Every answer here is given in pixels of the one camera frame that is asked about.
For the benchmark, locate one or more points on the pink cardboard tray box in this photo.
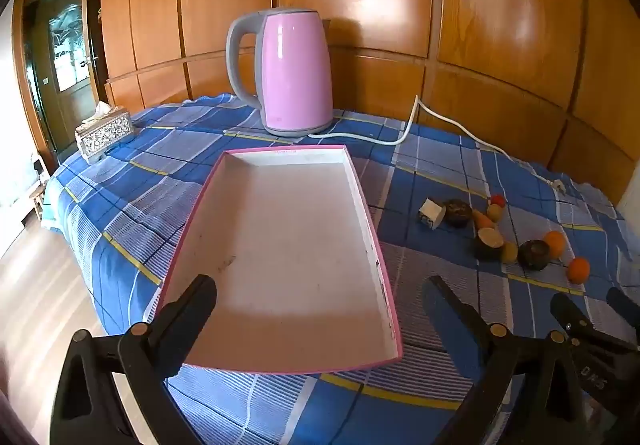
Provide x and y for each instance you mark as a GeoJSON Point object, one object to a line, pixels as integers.
{"type": "Point", "coordinates": [290, 235]}

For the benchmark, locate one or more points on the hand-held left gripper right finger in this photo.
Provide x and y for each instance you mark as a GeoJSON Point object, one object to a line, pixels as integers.
{"type": "Point", "coordinates": [450, 330]}

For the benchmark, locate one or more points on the small wooden stool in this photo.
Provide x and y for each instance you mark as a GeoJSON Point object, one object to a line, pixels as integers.
{"type": "Point", "coordinates": [37, 197]}

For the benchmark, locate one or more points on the wooden door with glass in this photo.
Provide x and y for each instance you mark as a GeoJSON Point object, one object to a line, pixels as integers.
{"type": "Point", "coordinates": [65, 50]}

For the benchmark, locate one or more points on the silver patterned tissue box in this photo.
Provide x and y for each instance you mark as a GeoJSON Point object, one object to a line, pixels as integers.
{"type": "Point", "coordinates": [105, 135]}

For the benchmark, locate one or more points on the dark wrinkled round fruit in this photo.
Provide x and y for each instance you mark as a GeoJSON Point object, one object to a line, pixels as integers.
{"type": "Point", "coordinates": [457, 214]}

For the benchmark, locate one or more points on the cut dark fruit half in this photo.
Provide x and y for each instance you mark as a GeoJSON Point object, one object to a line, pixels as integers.
{"type": "Point", "coordinates": [487, 245]}

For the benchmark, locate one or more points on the dark cube with pale face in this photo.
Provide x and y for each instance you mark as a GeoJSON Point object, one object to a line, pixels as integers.
{"type": "Point", "coordinates": [431, 212]}

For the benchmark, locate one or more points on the pink electric kettle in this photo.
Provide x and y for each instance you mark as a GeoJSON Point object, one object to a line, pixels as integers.
{"type": "Point", "coordinates": [295, 70]}

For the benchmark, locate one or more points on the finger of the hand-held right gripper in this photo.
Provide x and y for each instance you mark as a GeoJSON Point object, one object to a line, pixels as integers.
{"type": "Point", "coordinates": [570, 312]}
{"type": "Point", "coordinates": [624, 305]}

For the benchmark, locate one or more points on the orange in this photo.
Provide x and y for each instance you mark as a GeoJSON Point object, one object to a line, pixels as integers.
{"type": "Point", "coordinates": [555, 243]}
{"type": "Point", "coordinates": [578, 270]}

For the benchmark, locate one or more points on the small yellow potato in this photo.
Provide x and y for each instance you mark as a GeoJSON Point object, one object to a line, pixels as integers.
{"type": "Point", "coordinates": [509, 252]}

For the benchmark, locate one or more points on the small tan round fruit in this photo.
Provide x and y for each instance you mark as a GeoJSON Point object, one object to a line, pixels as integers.
{"type": "Point", "coordinates": [494, 212]}

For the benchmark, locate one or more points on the small red fruit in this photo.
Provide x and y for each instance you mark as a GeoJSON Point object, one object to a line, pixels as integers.
{"type": "Point", "coordinates": [498, 200]}

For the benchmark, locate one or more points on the dark round avocado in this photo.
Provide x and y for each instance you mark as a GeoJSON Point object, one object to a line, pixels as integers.
{"type": "Point", "coordinates": [533, 255]}

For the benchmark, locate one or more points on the carrot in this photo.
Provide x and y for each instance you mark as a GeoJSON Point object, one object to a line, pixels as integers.
{"type": "Point", "coordinates": [482, 220]}

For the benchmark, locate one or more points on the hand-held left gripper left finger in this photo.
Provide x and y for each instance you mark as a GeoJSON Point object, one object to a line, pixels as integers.
{"type": "Point", "coordinates": [192, 310]}

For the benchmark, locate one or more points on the blue plaid bedsheet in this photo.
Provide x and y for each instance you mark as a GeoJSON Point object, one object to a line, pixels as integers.
{"type": "Point", "coordinates": [150, 185]}

